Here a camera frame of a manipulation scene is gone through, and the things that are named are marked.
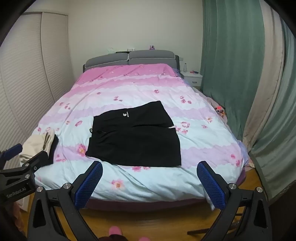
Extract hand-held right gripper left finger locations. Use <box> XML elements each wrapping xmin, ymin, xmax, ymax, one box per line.
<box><xmin>27</xmin><ymin>160</ymin><xmax>103</xmax><ymax>241</ymax></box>

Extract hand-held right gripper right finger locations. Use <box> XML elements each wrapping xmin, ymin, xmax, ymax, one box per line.
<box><xmin>196</xmin><ymin>160</ymin><xmax>270</xmax><ymax>241</ymax></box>

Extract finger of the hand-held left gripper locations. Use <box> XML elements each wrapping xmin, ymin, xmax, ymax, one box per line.
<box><xmin>20</xmin><ymin>150</ymin><xmax>48</xmax><ymax>173</ymax></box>
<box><xmin>0</xmin><ymin>143</ymin><xmax>23</xmax><ymax>164</ymax></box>

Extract black pants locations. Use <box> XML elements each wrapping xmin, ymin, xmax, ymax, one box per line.
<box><xmin>85</xmin><ymin>100</ymin><xmax>182</xmax><ymax>167</ymax></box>

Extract cream folded garment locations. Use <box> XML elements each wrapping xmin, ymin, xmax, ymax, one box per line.
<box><xmin>19</xmin><ymin>128</ymin><xmax>56</xmax><ymax>166</ymax></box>

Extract black folded garment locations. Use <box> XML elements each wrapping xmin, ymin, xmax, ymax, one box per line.
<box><xmin>47</xmin><ymin>136</ymin><xmax>59</xmax><ymax>165</ymax></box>

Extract black metal stand legs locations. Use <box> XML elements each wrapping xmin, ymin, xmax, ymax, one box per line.
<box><xmin>187</xmin><ymin>206</ymin><xmax>247</xmax><ymax>235</ymax></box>

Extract pink slipper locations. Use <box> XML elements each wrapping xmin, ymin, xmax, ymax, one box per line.
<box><xmin>109</xmin><ymin>226</ymin><xmax>124</xmax><ymax>237</ymax></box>

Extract white louvered wardrobe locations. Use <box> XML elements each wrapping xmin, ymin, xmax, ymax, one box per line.
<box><xmin>0</xmin><ymin>11</ymin><xmax>77</xmax><ymax>172</ymax></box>

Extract colourful plush toy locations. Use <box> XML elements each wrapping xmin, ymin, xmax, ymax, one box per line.
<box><xmin>215</xmin><ymin>105</ymin><xmax>227</xmax><ymax>117</ymax></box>

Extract green curtain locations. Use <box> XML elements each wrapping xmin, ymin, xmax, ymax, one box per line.
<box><xmin>248</xmin><ymin>23</ymin><xmax>296</xmax><ymax>202</ymax></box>
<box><xmin>199</xmin><ymin>0</ymin><xmax>265</xmax><ymax>139</ymax></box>

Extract pink floral blanket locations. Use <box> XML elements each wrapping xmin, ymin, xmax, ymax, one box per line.
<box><xmin>30</xmin><ymin>64</ymin><xmax>250</xmax><ymax>203</ymax></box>

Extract white nightstand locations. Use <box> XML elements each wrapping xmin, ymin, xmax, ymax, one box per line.
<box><xmin>180</xmin><ymin>71</ymin><xmax>203</xmax><ymax>87</ymax></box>

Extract beige curtain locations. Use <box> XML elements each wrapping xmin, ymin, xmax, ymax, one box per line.
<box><xmin>242</xmin><ymin>5</ymin><xmax>286</xmax><ymax>153</ymax></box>

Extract grey bed headboard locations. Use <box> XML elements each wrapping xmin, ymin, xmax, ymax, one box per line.
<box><xmin>83</xmin><ymin>50</ymin><xmax>180</xmax><ymax>72</ymax></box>

